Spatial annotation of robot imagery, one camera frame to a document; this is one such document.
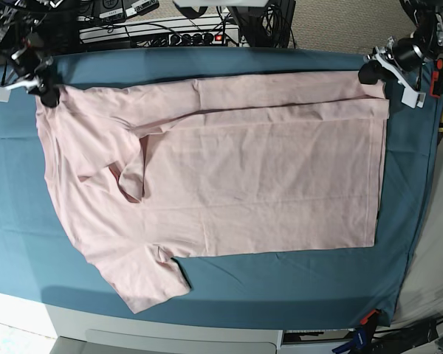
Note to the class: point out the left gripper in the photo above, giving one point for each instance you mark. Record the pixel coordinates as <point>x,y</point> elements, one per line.
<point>403,58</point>

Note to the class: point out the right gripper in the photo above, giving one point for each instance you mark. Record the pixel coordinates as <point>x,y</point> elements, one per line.
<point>32,69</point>

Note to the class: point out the pink T-shirt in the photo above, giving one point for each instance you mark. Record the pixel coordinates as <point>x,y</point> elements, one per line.
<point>207,167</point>

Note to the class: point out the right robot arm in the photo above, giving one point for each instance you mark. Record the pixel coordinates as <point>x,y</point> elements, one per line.
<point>31,32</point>

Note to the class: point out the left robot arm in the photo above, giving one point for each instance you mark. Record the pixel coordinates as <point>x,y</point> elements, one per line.
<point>427,17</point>

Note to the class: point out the orange black clamp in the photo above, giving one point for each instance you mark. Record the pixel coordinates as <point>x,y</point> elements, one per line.
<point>436,84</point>

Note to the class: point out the teal table cloth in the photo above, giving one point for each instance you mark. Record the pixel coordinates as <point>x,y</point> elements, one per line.
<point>293,290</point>

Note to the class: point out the black power strip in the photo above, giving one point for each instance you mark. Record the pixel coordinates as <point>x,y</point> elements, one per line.
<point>198,39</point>

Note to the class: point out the orange blue bottom clamp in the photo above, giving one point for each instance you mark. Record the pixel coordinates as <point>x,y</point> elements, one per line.
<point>362,335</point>

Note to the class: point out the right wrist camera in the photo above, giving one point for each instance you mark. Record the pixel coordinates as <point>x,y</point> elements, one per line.
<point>4,94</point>

